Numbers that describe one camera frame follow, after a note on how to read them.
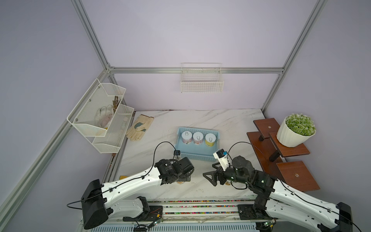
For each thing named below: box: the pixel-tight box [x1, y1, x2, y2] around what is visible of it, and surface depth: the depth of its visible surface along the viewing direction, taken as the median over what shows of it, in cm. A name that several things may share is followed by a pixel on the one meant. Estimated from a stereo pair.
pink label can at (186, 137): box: [181, 130, 193, 145], surface depth 101 cm
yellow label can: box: [204, 132, 217, 147], surface depth 100 cm
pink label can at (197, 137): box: [192, 131, 204, 146], surface depth 100 cm
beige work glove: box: [126, 114, 155, 142], surface depth 111 cm
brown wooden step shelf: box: [246, 117, 321, 192], surface depth 75 cm
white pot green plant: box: [276, 113, 317, 148], surface depth 67 cm
